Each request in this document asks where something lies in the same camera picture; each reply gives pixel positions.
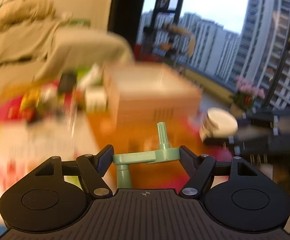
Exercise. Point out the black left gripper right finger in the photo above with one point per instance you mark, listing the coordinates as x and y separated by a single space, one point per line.
200 171

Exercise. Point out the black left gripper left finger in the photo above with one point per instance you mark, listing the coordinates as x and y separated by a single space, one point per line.
92 169

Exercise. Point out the green plastic crank handle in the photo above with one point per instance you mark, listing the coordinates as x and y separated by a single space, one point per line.
165 153

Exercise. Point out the white round container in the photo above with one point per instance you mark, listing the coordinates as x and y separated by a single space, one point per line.
217 123

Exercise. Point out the pink potted flowers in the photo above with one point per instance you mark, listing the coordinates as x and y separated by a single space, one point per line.
246 93

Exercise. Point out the colourful cartoon play mat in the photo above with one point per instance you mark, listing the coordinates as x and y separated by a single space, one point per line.
23 147

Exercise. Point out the pink cardboard box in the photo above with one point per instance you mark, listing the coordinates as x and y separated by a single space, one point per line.
149 92

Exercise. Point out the metal shoe rack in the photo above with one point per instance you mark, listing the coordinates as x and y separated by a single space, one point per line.
162 33

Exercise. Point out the beige covered sofa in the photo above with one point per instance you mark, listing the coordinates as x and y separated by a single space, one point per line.
42 49

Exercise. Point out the beige pillow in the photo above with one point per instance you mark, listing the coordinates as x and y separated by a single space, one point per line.
16 11

